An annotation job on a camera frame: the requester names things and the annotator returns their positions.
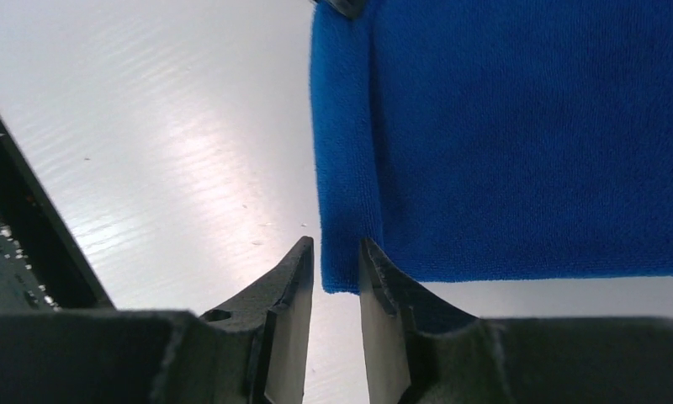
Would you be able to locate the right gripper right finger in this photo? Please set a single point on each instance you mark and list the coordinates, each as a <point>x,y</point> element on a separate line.
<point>401,321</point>

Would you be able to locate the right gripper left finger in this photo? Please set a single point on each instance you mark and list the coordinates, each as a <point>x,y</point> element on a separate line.
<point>263,333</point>

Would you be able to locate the blue towel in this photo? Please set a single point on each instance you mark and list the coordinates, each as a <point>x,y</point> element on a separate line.
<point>489,140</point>

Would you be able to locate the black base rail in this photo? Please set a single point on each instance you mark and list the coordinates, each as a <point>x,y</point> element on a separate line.
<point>41,265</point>

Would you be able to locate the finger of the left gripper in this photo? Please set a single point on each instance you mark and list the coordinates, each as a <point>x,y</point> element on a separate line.
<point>343,9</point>

